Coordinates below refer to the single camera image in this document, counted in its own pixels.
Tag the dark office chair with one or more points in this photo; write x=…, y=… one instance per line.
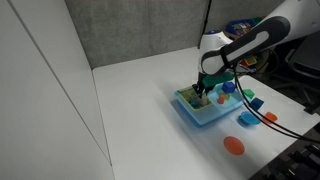
x=305, y=60

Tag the beige toy bottle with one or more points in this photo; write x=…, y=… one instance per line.
x=203, y=100

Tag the light blue toy sink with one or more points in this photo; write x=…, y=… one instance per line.
x=206, y=115

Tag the yellow-green plate rack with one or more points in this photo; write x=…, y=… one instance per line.
x=186, y=96

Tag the dark blue block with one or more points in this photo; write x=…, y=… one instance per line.
x=257, y=104

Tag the large blue block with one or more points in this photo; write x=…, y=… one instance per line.
x=228, y=87

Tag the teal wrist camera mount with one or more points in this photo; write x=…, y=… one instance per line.
x=215, y=80

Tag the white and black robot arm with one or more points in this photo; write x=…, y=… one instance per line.
x=250, y=40

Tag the orange toy plate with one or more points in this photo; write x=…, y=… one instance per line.
x=233, y=145

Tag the black equipment frame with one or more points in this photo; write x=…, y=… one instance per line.
x=293, y=160

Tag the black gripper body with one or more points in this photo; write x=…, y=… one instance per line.
x=201, y=81

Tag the blue toy bowl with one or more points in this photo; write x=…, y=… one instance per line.
x=250, y=118

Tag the light green block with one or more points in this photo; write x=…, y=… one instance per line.
x=227, y=96

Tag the blue toy cup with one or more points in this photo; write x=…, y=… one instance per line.
x=194, y=103

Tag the dark green block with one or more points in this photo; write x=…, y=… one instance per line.
x=248, y=93

